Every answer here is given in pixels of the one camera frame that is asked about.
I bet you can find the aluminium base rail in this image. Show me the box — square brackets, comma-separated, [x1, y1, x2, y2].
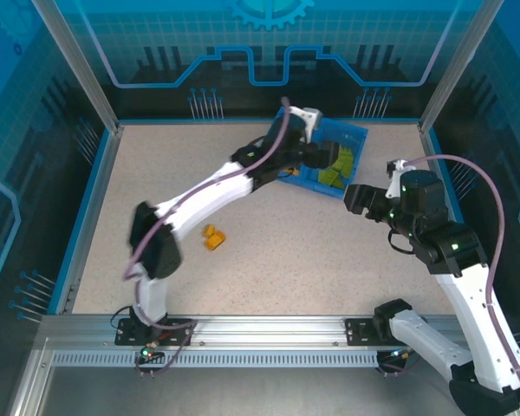
[37, 314, 504, 350]

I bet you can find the black power connector with light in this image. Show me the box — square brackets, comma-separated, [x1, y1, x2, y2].
[136, 346, 166, 365]
[379, 348, 411, 369]

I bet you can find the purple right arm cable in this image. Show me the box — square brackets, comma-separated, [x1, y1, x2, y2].
[400, 154, 520, 416]

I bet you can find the aluminium frame post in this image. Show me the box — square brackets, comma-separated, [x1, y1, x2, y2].
[418, 0, 506, 133]
[29, 0, 126, 139]

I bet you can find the slotted grey cable duct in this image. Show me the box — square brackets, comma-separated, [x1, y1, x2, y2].
[51, 349, 382, 369]

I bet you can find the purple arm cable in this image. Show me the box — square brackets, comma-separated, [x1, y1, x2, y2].
[123, 97, 292, 378]
[400, 154, 520, 416]

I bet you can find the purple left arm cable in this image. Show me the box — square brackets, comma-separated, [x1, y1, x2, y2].
[123, 97, 292, 378]

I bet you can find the blue two-compartment plastic bin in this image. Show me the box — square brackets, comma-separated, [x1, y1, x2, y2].
[266, 106, 370, 202]

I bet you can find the aluminium corner strut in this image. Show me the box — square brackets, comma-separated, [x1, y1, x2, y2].
[8, 346, 55, 416]

